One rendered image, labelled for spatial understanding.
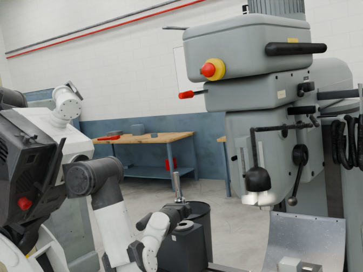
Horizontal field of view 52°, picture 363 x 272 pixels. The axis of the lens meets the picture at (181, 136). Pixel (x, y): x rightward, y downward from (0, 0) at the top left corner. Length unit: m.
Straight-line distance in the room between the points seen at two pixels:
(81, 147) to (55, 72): 8.14
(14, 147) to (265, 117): 0.70
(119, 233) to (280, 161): 0.52
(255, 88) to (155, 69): 5.93
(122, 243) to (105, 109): 7.08
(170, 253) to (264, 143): 0.69
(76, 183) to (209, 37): 0.53
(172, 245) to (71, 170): 0.69
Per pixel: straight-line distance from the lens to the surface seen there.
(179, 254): 1.57
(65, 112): 1.13
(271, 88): 1.07
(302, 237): 1.68
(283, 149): 1.17
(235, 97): 1.12
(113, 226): 1.05
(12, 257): 1.32
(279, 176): 1.17
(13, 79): 10.83
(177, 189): 1.52
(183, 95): 1.05
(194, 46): 1.07
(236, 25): 1.00
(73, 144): 1.12
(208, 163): 6.55
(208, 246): 3.35
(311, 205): 1.66
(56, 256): 1.39
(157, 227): 1.26
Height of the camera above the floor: 1.73
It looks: 8 degrees down
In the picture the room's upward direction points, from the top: 8 degrees counter-clockwise
